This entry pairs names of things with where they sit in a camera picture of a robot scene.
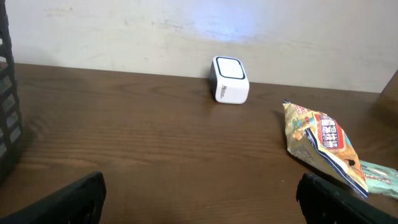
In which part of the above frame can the white barcode scanner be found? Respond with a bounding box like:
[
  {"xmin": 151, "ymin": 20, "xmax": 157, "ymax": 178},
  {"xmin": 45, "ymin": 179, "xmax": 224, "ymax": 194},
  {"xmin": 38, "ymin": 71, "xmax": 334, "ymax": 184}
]
[{"xmin": 209, "ymin": 56, "xmax": 249, "ymax": 105}]

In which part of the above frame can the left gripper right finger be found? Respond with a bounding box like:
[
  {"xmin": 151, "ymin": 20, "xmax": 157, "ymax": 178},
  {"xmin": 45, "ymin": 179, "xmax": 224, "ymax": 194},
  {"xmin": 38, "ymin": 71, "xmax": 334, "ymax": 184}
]
[{"xmin": 296, "ymin": 173, "xmax": 397, "ymax": 224}]

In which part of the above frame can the yellow snack bag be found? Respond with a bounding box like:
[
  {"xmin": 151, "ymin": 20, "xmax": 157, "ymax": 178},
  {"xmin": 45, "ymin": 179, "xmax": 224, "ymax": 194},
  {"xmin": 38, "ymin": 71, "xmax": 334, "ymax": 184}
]
[{"xmin": 282, "ymin": 100, "xmax": 369, "ymax": 198}]

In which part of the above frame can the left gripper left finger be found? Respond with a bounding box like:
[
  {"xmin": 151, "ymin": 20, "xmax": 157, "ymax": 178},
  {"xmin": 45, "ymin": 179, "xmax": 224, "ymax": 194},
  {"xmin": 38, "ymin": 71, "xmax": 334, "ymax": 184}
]
[{"xmin": 1, "ymin": 171, "xmax": 106, "ymax": 224}]

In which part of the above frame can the grey plastic shopping basket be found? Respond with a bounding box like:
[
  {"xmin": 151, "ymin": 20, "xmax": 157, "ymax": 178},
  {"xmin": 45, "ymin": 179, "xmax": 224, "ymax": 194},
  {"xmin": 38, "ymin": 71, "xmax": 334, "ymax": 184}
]
[{"xmin": 1, "ymin": 0, "xmax": 22, "ymax": 182}]

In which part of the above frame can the light green wet wipes pack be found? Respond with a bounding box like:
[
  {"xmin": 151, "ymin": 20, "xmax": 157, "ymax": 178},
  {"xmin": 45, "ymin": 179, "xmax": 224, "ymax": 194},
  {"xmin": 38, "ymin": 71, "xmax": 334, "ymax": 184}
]
[{"xmin": 360, "ymin": 161, "xmax": 397, "ymax": 199}]

